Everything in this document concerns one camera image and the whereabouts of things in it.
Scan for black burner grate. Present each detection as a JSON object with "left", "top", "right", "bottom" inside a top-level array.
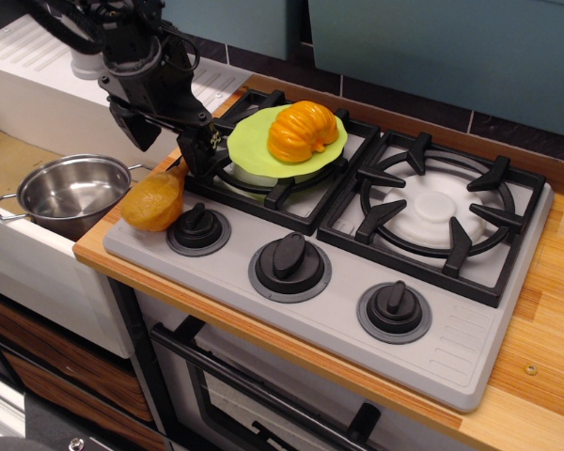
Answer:
[
  {"left": 318, "top": 132, "right": 554, "bottom": 307},
  {"left": 185, "top": 108, "right": 381, "bottom": 235}
]

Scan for grey toy faucet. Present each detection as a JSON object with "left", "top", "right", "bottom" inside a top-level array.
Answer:
[{"left": 70, "top": 49, "right": 103, "bottom": 80}]

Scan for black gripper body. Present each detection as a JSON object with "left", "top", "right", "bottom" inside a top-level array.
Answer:
[{"left": 100, "top": 58, "right": 214, "bottom": 132}]

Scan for grey toy stove top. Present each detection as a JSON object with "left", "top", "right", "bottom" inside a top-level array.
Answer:
[{"left": 103, "top": 90, "right": 554, "bottom": 412}]

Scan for small steel pot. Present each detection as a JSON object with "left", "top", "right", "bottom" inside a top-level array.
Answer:
[{"left": 0, "top": 154, "right": 149, "bottom": 241}]

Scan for black oven door handle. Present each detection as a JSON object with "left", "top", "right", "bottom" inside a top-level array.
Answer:
[{"left": 150, "top": 317, "right": 380, "bottom": 450}]

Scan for right black stove knob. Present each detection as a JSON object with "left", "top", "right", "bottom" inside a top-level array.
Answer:
[{"left": 356, "top": 281, "right": 432, "bottom": 345}]

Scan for left black burner grate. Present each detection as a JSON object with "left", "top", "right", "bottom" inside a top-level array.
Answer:
[{"left": 185, "top": 108, "right": 381, "bottom": 235}]

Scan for black stove knob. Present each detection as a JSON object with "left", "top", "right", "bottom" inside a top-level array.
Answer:
[
  {"left": 166, "top": 202, "right": 231, "bottom": 257},
  {"left": 356, "top": 281, "right": 432, "bottom": 345},
  {"left": 248, "top": 232, "right": 332, "bottom": 303}
]

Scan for right black burner grate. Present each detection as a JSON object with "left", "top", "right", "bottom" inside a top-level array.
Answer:
[{"left": 318, "top": 132, "right": 554, "bottom": 307}]

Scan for wooden drawer fronts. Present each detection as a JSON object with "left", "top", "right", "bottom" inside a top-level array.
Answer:
[{"left": 0, "top": 294, "right": 167, "bottom": 450}]

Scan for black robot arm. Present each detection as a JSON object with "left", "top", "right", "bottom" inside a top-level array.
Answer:
[{"left": 23, "top": 1, "right": 221, "bottom": 177}]

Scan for left black stove knob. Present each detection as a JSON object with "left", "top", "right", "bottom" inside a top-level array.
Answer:
[{"left": 166, "top": 202, "right": 231, "bottom": 257}]

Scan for middle black stove knob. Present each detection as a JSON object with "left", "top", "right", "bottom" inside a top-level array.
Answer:
[{"left": 248, "top": 232, "right": 332, "bottom": 303}]

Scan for orange toy pumpkin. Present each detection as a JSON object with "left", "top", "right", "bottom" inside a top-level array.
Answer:
[{"left": 267, "top": 101, "right": 339, "bottom": 163}]

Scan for toy chicken drumstick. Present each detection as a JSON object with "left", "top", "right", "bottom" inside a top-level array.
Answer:
[{"left": 120, "top": 163, "right": 189, "bottom": 232}]

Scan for light green plastic plate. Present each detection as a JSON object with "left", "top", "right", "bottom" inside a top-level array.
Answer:
[{"left": 227, "top": 104, "right": 348, "bottom": 179}]

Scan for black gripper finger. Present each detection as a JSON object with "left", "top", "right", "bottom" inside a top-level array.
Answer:
[
  {"left": 177, "top": 126, "right": 221, "bottom": 177},
  {"left": 109, "top": 101, "right": 162, "bottom": 151}
]

